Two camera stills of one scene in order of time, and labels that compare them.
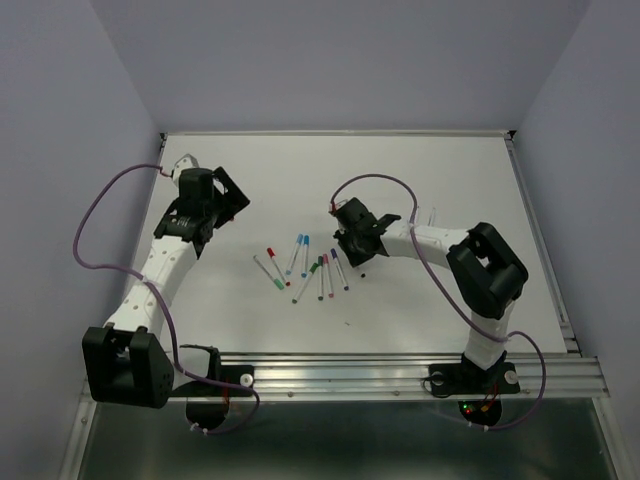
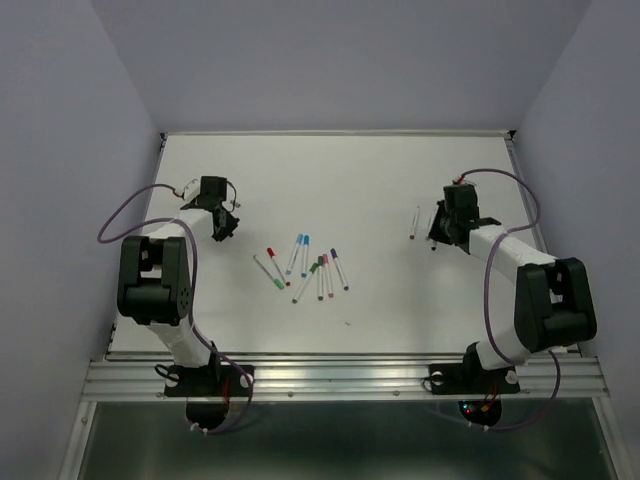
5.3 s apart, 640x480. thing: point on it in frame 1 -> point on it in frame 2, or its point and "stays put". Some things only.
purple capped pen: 340,270 stays put
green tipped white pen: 277,282 stays put
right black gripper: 354,258 -> 435,233
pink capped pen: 325,260 stays put
